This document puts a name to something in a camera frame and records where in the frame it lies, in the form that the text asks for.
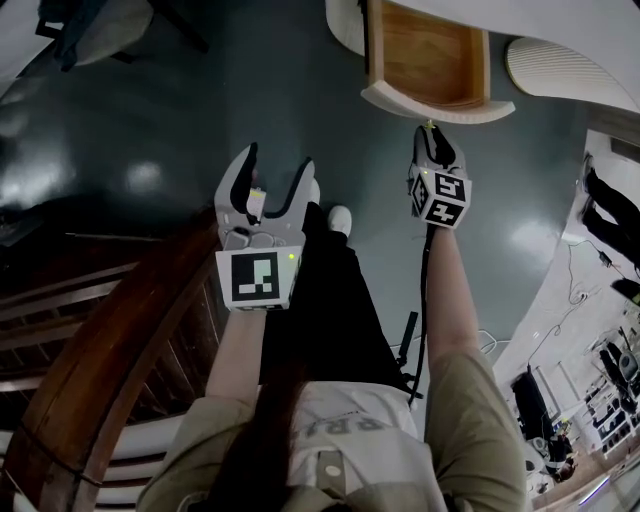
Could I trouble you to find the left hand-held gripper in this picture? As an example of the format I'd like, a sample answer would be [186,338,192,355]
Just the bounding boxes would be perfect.
[214,142,318,314]

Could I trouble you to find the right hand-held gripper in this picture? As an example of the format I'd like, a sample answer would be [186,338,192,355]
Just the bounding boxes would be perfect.
[409,124,474,232]

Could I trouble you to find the large white wooden drawer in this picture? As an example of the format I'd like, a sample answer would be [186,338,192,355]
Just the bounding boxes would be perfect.
[359,0,517,126]

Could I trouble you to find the person's left forearm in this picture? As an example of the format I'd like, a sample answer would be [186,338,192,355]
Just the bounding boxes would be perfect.
[204,309,270,407]

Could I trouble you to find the person's right forearm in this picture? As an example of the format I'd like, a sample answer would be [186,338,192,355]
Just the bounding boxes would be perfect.
[427,224,495,372]

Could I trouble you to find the person's right white shoe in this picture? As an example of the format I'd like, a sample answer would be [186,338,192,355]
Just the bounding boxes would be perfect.
[327,204,353,237]

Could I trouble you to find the person's black trousers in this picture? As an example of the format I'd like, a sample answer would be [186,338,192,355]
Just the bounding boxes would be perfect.
[259,202,402,390]

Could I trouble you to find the grey chair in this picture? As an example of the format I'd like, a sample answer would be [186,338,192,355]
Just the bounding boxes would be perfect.
[34,0,211,71]

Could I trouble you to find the black oval floor device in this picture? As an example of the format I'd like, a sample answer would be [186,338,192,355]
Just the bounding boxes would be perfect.
[610,277,640,304]

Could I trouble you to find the dark blue backpack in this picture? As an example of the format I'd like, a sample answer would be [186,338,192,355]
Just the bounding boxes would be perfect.
[37,0,95,72]

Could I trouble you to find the person's white t-shirt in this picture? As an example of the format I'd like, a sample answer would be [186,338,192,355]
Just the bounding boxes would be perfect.
[279,379,437,512]

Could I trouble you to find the white mattress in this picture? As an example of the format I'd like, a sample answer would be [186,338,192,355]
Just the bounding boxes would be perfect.
[0,414,187,512]

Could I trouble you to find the black padded seat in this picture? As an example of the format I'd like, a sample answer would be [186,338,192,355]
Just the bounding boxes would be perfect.
[512,372,557,442]

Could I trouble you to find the person's beige jacket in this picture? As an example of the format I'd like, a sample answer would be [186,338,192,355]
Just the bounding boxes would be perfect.
[134,349,530,512]

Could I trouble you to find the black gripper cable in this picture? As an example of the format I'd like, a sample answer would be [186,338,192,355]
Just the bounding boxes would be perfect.
[404,229,434,402]

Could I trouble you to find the white cable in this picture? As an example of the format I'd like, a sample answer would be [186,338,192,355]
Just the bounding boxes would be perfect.
[477,327,511,354]

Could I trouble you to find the dark wooden bed frame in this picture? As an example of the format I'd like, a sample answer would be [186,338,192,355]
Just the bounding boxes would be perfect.
[0,204,237,512]

